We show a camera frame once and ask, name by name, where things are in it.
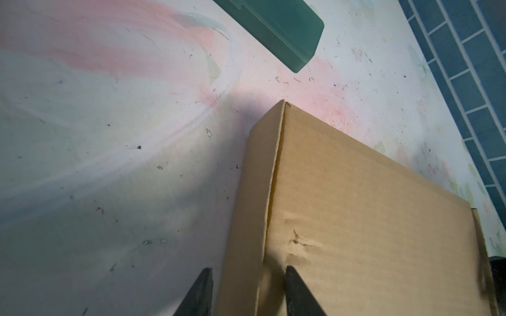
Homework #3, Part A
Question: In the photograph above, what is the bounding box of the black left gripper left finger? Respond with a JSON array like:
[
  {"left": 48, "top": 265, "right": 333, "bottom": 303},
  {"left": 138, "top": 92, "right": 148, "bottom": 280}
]
[{"left": 173, "top": 267, "right": 213, "bottom": 316}]

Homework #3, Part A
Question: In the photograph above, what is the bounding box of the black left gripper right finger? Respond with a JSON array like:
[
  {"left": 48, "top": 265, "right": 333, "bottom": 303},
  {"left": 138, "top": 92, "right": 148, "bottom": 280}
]
[{"left": 284, "top": 265, "right": 326, "bottom": 316}]

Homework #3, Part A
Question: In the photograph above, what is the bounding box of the brown cardboard box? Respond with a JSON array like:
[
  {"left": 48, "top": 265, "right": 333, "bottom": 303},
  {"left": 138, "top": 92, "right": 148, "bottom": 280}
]
[{"left": 215, "top": 101, "right": 498, "bottom": 315}]

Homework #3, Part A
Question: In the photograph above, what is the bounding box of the dark green flat block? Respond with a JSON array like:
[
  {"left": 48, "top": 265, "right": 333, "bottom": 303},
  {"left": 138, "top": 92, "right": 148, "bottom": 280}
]
[{"left": 215, "top": 0, "right": 324, "bottom": 73}]

